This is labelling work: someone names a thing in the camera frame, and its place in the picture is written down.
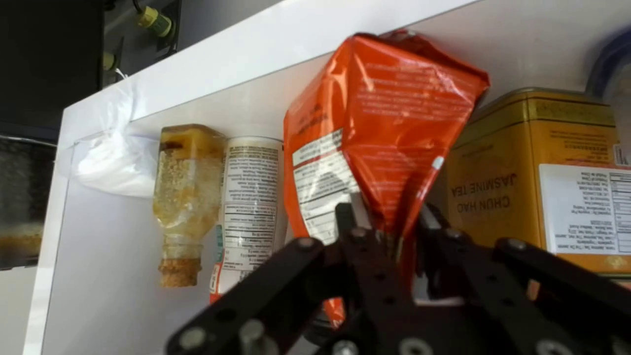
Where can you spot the white wall shelf unit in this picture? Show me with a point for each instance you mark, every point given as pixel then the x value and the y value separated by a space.
pixel 263 40

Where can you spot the black coffee machine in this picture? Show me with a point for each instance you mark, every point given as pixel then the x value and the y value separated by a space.
pixel 40 65

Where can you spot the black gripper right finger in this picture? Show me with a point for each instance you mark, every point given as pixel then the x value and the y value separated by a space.
pixel 514 288

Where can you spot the white plastic bag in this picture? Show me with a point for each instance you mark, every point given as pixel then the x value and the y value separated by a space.
pixel 115 164

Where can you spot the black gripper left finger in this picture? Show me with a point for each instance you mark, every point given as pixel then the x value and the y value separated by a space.
pixel 277 288

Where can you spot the yellow tea tin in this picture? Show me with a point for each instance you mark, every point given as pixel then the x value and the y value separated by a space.
pixel 514 150

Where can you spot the red lidded glass jar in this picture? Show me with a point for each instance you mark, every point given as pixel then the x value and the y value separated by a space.
pixel 188 190

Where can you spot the orange snack packet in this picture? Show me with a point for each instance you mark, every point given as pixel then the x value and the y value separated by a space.
pixel 395 119

